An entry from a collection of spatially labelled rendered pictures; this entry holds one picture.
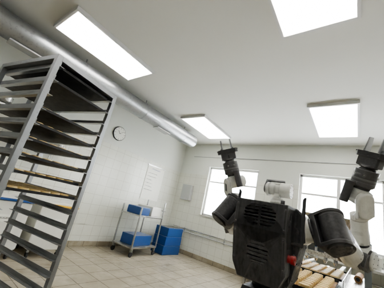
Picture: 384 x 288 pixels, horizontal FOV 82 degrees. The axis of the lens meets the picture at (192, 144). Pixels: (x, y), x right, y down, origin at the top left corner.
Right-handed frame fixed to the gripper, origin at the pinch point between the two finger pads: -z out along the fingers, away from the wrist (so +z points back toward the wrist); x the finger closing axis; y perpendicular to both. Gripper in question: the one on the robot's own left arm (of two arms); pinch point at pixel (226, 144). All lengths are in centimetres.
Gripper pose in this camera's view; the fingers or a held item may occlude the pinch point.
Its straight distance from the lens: 136.2
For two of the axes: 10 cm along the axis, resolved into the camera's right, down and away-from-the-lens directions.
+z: 1.9, 9.6, -1.9
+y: -1.0, -1.7, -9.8
